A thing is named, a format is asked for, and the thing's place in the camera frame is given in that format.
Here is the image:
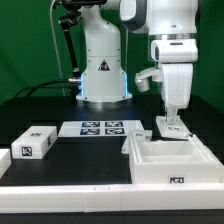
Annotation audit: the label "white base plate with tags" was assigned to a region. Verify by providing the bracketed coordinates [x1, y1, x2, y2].
[58, 120, 143, 137]

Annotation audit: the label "white cabinet body box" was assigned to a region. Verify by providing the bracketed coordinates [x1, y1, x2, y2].
[129, 135, 224, 184]

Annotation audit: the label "white cabinet door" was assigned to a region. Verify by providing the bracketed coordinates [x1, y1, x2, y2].
[121, 130, 152, 154]
[156, 116, 191, 139]

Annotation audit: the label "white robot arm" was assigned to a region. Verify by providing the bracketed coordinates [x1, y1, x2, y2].
[77, 0, 199, 123]

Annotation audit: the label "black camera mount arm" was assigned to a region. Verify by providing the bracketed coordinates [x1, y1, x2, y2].
[54, 0, 108, 79]

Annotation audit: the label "white cabinet top block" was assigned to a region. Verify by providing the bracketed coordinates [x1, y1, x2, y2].
[11, 126, 57, 159]

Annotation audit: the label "white U-shaped obstacle fence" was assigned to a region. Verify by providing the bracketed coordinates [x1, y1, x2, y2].
[0, 145, 224, 213]

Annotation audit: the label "black cables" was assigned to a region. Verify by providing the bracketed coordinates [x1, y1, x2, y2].
[13, 78, 83, 98]

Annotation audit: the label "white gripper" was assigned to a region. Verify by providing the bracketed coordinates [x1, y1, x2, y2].
[159, 63, 193, 124]

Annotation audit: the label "grey cable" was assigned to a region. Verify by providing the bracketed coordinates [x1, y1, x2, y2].
[49, 0, 66, 98]

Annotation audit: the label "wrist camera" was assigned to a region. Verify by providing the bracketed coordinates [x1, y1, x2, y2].
[135, 67, 162, 92]

